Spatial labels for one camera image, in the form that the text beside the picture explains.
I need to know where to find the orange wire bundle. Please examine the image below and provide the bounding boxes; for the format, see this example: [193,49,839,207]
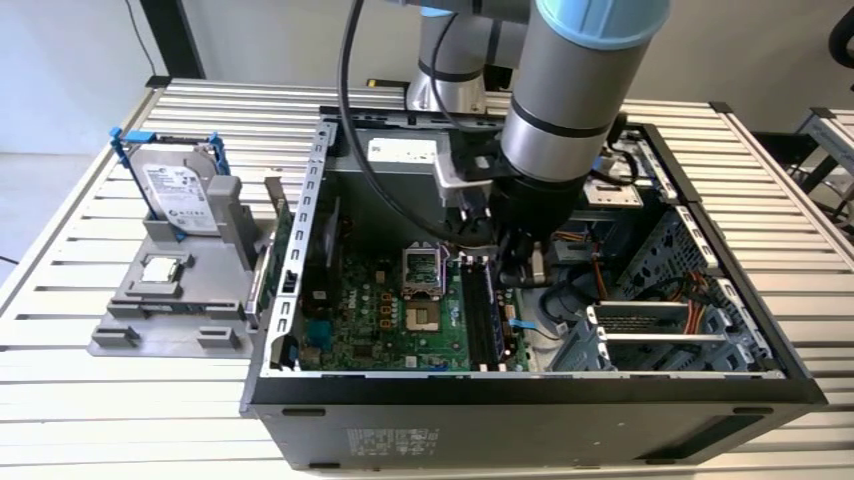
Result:
[590,249,612,306]

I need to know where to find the grey parts rack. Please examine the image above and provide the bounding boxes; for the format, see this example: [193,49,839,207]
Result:
[88,177,279,360]

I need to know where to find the silver CPU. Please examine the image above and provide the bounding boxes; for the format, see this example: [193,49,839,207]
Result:
[136,258,183,285]

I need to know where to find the blue disk carrier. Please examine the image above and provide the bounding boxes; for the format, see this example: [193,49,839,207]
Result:
[105,128,232,246]

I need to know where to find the green motherboard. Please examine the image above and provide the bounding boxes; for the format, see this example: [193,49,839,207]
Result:
[297,234,535,374]

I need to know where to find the black cable with white label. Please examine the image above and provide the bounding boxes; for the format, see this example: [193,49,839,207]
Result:
[536,282,588,337]

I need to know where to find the black PC case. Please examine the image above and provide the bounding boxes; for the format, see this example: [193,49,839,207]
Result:
[237,104,828,471]

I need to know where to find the grey power supply unit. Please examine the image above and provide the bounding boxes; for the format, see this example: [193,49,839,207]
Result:
[325,127,459,241]

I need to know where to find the silver hard disk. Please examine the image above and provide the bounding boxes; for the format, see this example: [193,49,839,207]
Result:
[125,144,221,236]

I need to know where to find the white-clip RAM slot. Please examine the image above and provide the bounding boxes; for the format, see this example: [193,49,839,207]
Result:
[467,255,490,372]

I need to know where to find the black hose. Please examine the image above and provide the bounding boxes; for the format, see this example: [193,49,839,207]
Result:
[824,12,854,69]

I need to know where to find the aluminium side table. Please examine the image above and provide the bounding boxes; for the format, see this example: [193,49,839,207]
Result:
[790,105,854,201]

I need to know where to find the red yellow black wires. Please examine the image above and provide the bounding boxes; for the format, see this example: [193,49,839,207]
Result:
[680,271,714,335]

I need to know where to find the silver drive cage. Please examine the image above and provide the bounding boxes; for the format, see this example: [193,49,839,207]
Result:
[552,124,668,264]

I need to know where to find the black case fan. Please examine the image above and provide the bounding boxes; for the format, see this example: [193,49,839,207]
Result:
[303,194,343,301]

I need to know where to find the metal socket cover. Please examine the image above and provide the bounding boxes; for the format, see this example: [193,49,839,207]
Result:
[399,242,447,297]

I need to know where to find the metal disk bay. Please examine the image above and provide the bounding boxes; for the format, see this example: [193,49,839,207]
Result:
[552,298,775,374]

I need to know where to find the red orange drive wires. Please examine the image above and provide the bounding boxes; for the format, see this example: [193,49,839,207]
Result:
[556,227,592,251]

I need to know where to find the black camera cable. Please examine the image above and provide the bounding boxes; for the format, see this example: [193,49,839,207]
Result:
[336,0,508,249]

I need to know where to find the black upright post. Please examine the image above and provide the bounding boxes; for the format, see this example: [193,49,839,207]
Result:
[143,0,205,80]

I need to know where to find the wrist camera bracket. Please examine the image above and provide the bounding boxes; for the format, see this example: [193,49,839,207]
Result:
[431,127,512,206]

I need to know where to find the graphics card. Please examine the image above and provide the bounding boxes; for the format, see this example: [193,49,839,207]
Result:
[244,174,299,331]

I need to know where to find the CPU socket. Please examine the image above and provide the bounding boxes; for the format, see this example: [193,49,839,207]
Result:
[405,297,447,335]

